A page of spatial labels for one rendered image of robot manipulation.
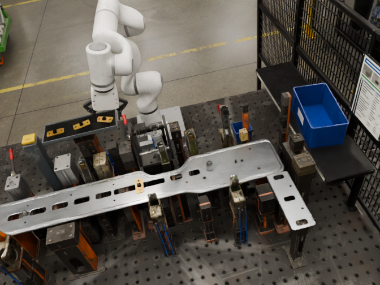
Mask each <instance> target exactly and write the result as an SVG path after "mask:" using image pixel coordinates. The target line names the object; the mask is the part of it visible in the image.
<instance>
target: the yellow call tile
mask: <svg viewBox="0 0 380 285"><path fill-rule="evenodd" d="M35 137H36V134H35V133H33V134H30V135H25V136H23V140H22V145H26V144H30V143H34V141H35Z"/></svg>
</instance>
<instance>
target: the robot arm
mask: <svg viewBox="0 0 380 285"><path fill-rule="evenodd" d="M145 27H146V22H145V18H144V17H143V16H142V15H141V14H140V13H139V12H138V11H137V10H135V9H134V8H131V7H128V6H125V5H123V4H121V3H120V2H119V1H118V0H98V2H97V8H96V14H95V18H94V26H93V34H92V39H93V43H90V44H89V45H87V46H86V54H87V60H88V67H89V74H90V81H91V100H89V101H88V102H86V103H84V104H83V108H84V109H86V110H87V112H89V113H91V114H92V115H93V120H95V122H96V123H97V115H96V112H97V111H101V110H113V109H116V110H117V111H118V119H119V120H120V117H122V110H123V109H124V108H125V107H126V106H127V104H128V101H127V100H125V99H123V98H120V97H118V91H117V88H116V85H115V83H114V82H115V77H114V76H122V79H121V89H122V92H123V93H124V94H126V95H128V96H135V95H139V94H143V95H142V96H140V97H139V98H138V99H137V101H136V105H137V109H138V111H139V114H140V118H141V121H142V123H143V122H145V125H146V127H147V126H149V124H151V123H156V122H160V121H161V122H162V123H163V120H162V118H161V115H160V112H159V108H158V104H157V96H158V95H159V93H160V92H161V90H162V87H163V77H162V75H161V74H160V73H159V72H157V71H145V72H138V70H139V69H140V67H141V64H142V59H141V54H140V51H139V48H138V46H137V45H136V44H135V43H134V42H133V41H131V40H129V39H127V38H125V37H131V36H137V35H139V34H142V33H143V31H144V30H145ZM111 51H114V52H116V53H118V54H113V53H112V52H111ZM119 102H122V103H123V104H122V105H121V106H120V105H119ZM91 104H92V108H90V107H88V106H89V105H91Z"/></svg>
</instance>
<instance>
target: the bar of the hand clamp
mask: <svg viewBox="0 0 380 285"><path fill-rule="evenodd" d="M219 109H220V114H221V122H222V131H223V134H224V138H226V135H225V129H228V131H229V136H230V137H231V129H230V119H229V111H228V106H227V105H222V106H219Z"/></svg>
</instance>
